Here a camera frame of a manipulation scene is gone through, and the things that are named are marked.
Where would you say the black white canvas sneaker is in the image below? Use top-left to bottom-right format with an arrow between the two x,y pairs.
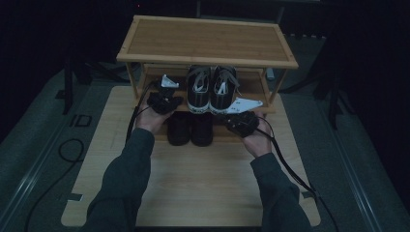
209,66 -> 241,115
186,65 -> 212,114

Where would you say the hand-held gripper cable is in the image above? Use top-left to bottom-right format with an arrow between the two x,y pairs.
257,115 -> 340,232
125,80 -> 162,145

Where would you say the wooden shoe rack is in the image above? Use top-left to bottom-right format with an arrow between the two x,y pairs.
115,14 -> 299,144

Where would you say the black floor cable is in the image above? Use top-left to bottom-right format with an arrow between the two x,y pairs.
23,138 -> 85,232

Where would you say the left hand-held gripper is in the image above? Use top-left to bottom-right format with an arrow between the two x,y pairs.
146,73 -> 185,115

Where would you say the left hand-held gripper cable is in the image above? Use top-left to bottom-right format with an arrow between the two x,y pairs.
125,80 -> 162,145

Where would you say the person's left hand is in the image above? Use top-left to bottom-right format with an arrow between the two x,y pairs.
134,101 -> 173,135

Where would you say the plain black shoe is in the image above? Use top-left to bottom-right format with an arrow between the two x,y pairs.
190,111 -> 215,148
166,111 -> 191,147

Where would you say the dark metal stand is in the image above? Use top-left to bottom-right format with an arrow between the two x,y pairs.
311,72 -> 356,131
62,57 -> 95,116

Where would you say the person's right hand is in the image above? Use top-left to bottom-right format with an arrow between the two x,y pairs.
241,110 -> 276,159

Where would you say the right hand-held gripper cable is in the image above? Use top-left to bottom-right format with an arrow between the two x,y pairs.
257,115 -> 340,232

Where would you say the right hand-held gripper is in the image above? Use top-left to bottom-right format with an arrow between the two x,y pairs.
224,97 -> 264,139

